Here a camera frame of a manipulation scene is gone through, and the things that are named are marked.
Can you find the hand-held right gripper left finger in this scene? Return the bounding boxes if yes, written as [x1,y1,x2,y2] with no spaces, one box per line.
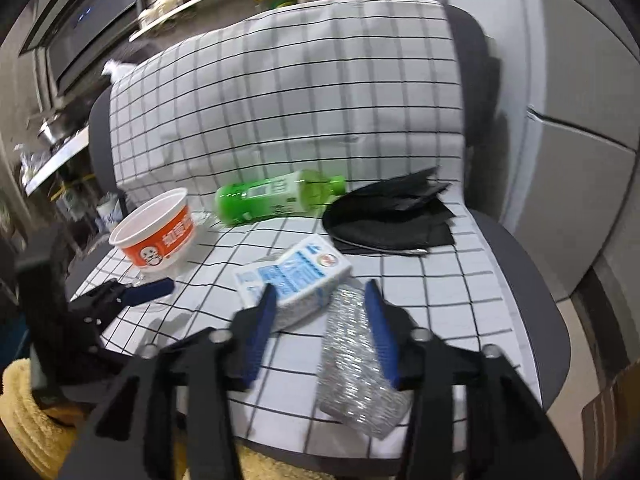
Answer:
[57,284,279,480]

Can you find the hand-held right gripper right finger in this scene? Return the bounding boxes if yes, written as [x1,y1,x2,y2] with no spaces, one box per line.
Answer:
[364,280,583,480]

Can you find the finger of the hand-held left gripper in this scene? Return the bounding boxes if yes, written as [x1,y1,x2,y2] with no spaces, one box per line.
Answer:
[67,278,176,333]

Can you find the silver grey scouring pad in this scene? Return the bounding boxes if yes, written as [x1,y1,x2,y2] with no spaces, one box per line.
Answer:
[316,280,417,442]

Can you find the red instant noodle bowl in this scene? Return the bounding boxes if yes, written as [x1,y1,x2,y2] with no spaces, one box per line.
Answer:
[108,187,197,272]

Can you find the white blue milk carton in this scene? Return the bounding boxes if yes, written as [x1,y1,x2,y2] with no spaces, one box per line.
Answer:
[234,234,353,332]

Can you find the black face mask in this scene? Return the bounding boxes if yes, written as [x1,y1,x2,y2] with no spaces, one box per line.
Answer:
[345,165,457,248]

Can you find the green plastic bottle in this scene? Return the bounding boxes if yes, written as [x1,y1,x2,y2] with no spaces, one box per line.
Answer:
[214,170,347,227]

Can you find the white printed bucket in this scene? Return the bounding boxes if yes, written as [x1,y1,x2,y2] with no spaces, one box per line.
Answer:
[97,195,123,233]

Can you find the grey office chair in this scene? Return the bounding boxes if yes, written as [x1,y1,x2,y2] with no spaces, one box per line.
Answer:
[87,2,573,461]

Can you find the white kitchen counter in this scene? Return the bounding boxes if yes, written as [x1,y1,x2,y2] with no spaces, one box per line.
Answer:
[22,130,91,196]

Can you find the steel pot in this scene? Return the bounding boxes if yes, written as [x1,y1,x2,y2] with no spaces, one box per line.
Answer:
[37,115,73,146]

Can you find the white checked cloth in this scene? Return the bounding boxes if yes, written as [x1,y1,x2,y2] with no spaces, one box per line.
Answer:
[65,0,543,461]

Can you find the white plastic bag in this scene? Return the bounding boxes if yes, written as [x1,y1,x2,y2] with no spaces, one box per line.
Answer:
[102,57,138,81]

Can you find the black range hood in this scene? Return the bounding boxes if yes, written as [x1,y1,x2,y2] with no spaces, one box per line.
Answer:
[20,0,146,96]

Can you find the white refrigerator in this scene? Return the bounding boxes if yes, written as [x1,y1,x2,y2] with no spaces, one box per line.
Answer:
[492,0,640,301]

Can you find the white wall shelf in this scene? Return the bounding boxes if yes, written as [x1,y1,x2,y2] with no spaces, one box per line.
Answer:
[130,0,371,43]

